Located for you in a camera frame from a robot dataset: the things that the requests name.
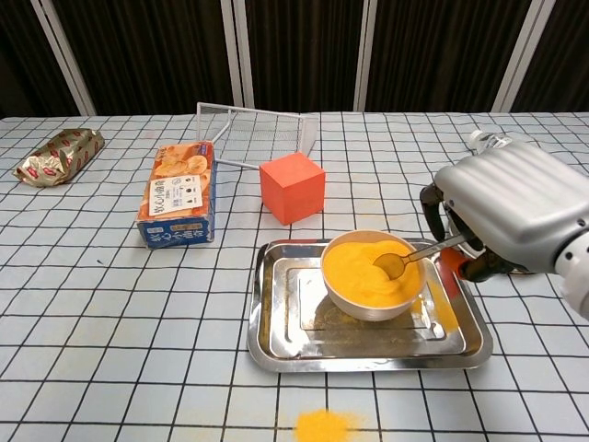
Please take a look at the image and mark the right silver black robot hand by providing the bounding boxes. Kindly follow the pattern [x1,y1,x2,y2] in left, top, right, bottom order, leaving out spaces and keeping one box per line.
[419,140,589,283]

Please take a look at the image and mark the metal spoon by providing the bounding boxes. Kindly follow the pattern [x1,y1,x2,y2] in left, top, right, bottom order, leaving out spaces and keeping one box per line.
[373,237,461,280]

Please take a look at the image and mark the beige bowl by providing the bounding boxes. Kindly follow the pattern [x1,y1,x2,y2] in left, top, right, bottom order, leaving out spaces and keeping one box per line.
[320,229,429,322]

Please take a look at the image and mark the rectangular steel tray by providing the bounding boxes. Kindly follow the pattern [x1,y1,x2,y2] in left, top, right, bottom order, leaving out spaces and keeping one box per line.
[247,238,494,374]

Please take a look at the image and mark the white grid-pattern tablecloth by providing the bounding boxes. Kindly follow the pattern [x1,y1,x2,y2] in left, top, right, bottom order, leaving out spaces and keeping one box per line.
[0,111,589,442]

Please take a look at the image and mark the clear plastic water bottle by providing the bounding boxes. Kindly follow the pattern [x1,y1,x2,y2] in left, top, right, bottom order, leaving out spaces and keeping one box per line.
[468,130,514,153]

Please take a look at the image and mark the yellow powder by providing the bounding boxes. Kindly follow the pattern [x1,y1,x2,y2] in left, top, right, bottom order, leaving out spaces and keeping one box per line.
[322,234,423,308]

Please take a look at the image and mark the orange cube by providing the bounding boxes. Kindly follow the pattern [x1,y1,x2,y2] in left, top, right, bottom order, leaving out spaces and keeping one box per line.
[259,152,327,227]

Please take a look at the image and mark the small yellow powder spill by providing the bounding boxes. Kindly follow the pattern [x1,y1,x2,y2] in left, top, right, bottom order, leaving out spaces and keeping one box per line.
[294,407,364,442]

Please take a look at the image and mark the orange blue cookie box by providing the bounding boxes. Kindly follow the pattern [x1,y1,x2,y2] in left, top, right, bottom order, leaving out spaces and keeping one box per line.
[136,141,217,250]

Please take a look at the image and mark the dark folding screen white frames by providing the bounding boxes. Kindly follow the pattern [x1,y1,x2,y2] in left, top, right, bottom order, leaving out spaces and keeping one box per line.
[0,0,589,119]

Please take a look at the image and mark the gold foil snack bag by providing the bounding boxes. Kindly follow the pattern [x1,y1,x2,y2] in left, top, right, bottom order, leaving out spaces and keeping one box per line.
[12,128,106,187]

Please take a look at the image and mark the white wire mesh basket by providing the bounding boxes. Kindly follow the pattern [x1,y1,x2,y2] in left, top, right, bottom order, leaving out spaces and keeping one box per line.
[196,101,320,170]

